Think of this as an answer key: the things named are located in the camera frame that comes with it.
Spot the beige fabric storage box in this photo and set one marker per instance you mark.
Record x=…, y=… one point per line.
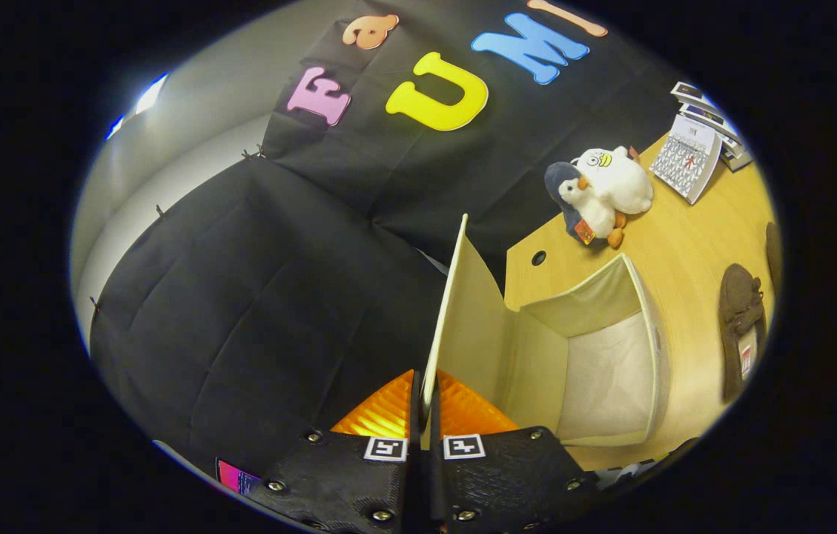
x=611, y=371

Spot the white paperback book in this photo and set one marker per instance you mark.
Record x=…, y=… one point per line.
x=734, y=147

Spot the patterned cover book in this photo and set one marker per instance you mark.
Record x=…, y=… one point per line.
x=685, y=159

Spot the brown fuzzy shoe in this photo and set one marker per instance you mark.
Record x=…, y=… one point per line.
x=737, y=311
x=774, y=256

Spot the white duck plush toy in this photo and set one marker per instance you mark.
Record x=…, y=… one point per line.
x=622, y=182

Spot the white book blue cover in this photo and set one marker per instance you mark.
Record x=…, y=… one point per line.
x=711, y=120

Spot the black backdrop cloth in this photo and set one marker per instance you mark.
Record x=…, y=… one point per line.
x=240, y=297

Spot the ceiling panel light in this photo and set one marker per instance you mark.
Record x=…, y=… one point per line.
x=151, y=93

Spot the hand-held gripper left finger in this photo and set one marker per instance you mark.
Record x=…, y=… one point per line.
x=336, y=482

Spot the pink glowing screen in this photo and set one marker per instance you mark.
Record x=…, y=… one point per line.
x=234, y=476

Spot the grey white penguin plush toy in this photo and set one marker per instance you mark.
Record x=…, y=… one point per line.
x=596, y=215

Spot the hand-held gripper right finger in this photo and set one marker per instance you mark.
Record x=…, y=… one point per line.
x=507, y=475

